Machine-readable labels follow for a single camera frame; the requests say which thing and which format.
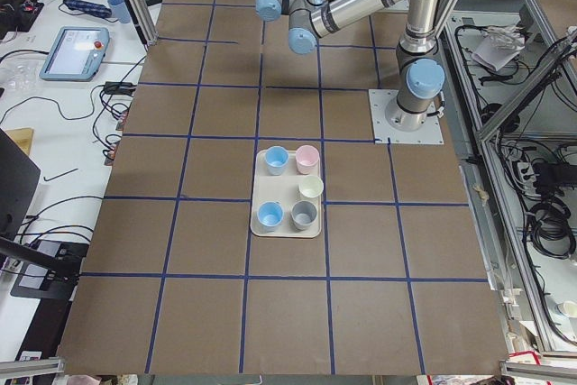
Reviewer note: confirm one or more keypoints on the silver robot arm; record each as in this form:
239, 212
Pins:
422, 78

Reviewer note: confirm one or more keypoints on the blue plastic cup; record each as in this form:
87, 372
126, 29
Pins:
270, 216
276, 159

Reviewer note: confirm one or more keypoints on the pink plastic cup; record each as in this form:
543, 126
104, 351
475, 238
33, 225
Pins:
307, 158

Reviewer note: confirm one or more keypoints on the cream plastic cup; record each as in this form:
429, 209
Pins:
311, 187

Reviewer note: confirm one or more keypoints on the grey plastic cup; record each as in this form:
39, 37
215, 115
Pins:
303, 214

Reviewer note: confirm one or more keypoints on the blue cup on desk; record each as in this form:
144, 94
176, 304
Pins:
119, 10

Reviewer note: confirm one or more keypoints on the white plastic tray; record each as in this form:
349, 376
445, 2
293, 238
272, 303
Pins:
284, 190

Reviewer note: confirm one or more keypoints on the black power adapter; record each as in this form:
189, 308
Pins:
119, 88

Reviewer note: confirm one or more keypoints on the near teach pendant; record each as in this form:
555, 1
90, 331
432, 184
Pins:
76, 54

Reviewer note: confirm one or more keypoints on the blue plaid pouch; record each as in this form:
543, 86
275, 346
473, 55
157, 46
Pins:
89, 8

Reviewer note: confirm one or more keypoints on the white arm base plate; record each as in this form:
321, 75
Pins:
428, 132

